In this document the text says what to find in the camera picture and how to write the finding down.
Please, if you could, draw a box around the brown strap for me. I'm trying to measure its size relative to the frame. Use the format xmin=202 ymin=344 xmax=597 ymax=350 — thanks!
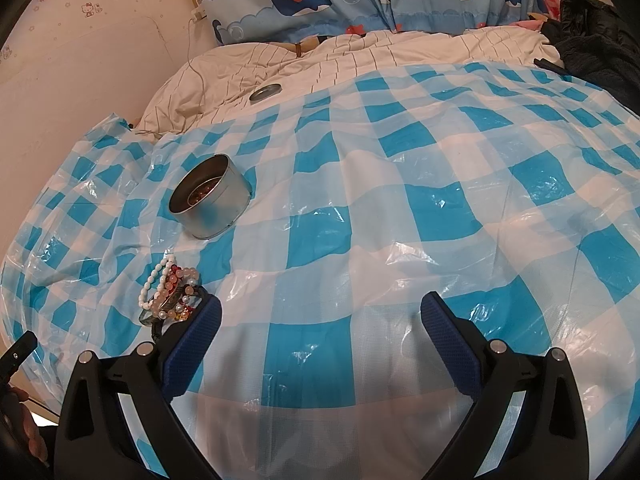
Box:
xmin=285 ymin=35 xmax=341 ymax=58

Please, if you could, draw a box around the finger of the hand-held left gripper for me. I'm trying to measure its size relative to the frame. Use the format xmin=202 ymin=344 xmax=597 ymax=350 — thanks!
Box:
xmin=0 ymin=332 xmax=38 ymax=386

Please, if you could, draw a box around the blue white checkered plastic sheet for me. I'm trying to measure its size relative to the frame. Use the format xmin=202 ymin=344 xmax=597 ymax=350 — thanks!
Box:
xmin=0 ymin=60 xmax=640 ymax=480

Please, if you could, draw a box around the person's left hand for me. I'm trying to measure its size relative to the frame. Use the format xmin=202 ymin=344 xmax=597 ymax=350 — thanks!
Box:
xmin=0 ymin=387 xmax=51 ymax=466

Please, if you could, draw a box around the pink cloth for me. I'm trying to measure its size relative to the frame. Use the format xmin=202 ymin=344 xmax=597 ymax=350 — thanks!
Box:
xmin=515 ymin=0 xmax=561 ymax=31

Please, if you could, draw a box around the brown bead bracelet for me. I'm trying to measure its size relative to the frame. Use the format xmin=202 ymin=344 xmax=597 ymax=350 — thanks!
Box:
xmin=185 ymin=182 xmax=223 ymax=206

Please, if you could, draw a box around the round metal tin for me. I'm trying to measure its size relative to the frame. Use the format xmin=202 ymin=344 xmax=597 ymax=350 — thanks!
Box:
xmin=167 ymin=154 xmax=252 ymax=240

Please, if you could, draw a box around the blue whale print bedding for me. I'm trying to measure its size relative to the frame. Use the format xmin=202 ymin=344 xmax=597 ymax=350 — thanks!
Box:
xmin=205 ymin=0 xmax=556 ymax=46

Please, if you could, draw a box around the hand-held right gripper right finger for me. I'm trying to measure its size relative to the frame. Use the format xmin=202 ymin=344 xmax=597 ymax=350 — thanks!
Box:
xmin=420 ymin=291 xmax=588 ymax=480

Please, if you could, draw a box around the white striped quilt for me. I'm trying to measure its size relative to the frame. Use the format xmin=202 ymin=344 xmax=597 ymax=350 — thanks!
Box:
xmin=135 ymin=27 xmax=561 ymax=136

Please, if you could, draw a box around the thin white cable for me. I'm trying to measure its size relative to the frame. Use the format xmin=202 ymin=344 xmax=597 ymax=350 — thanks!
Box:
xmin=185 ymin=12 xmax=208 ymax=113

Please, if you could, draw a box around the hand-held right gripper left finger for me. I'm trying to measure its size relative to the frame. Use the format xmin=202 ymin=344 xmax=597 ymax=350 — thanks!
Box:
xmin=54 ymin=294 xmax=222 ymax=480

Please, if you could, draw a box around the black jacket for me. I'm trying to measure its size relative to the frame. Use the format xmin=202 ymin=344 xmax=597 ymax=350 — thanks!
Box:
xmin=535 ymin=0 xmax=640 ymax=111

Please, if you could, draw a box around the pile of bracelets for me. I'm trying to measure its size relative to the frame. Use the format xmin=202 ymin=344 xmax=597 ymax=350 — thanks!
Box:
xmin=137 ymin=254 xmax=211 ymax=341

